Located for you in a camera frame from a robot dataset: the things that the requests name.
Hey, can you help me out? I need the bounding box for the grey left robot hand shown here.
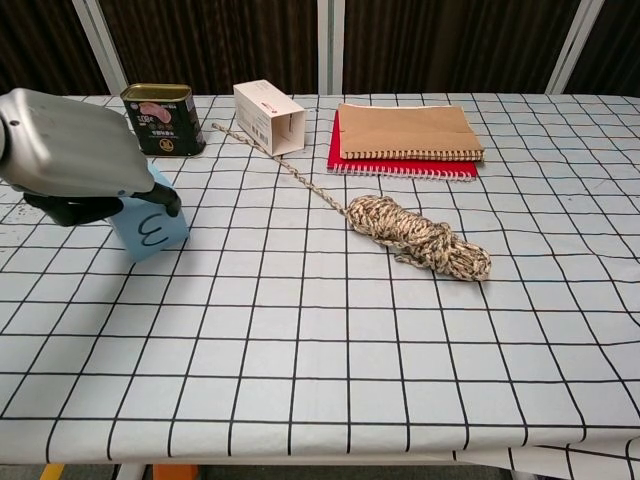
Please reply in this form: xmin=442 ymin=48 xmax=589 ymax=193
xmin=0 ymin=87 xmax=184 ymax=228

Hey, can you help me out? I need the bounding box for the light blue numbered cube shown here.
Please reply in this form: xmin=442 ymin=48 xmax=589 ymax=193
xmin=108 ymin=157 xmax=192 ymax=264

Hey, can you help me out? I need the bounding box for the grid pattern tablecloth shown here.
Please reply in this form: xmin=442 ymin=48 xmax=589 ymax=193
xmin=0 ymin=92 xmax=640 ymax=475

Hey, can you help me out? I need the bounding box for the black luncheon meat can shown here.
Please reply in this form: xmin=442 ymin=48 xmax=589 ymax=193
xmin=122 ymin=83 xmax=207 ymax=158

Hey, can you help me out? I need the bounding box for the white cardboard box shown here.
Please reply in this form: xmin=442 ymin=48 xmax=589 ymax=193
xmin=232 ymin=79 xmax=307 ymax=157

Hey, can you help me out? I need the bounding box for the red spiral notebook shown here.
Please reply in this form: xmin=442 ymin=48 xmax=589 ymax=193
xmin=326 ymin=121 xmax=480 ymax=183

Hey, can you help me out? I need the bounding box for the brown spiral notebook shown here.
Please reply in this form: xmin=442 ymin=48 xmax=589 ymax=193
xmin=337 ymin=102 xmax=487 ymax=162

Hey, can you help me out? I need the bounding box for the orange block under table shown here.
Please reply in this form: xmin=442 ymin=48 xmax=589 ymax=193
xmin=153 ymin=463 xmax=202 ymax=480

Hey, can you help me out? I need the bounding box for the white frame post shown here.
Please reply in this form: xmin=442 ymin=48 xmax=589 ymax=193
xmin=545 ymin=0 xmax=606 ymax=96
xmin=71 ymin=0 xmax=130 ymax=96
xmin=318 ymin=0 xmax=347 ymax=96

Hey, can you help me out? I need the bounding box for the beige braided rope bundle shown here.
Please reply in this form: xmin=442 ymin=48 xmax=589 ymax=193
xmin=211 ymin=122 xmax=493 ymax=285

